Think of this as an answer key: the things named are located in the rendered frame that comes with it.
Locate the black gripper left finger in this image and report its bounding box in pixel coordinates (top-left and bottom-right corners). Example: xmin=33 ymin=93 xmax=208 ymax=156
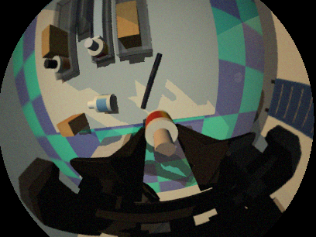
xmin=70 ymin=128 xmax=146 ymax=202

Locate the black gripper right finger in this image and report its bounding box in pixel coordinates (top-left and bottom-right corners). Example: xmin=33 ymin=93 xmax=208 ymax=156
xmin=176 ymin=124 xmax=256 ymax=191

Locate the black slender rod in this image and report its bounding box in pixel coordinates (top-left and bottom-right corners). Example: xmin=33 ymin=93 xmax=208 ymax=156
xmin=140 ymin=53 xmax=162 ymax=109

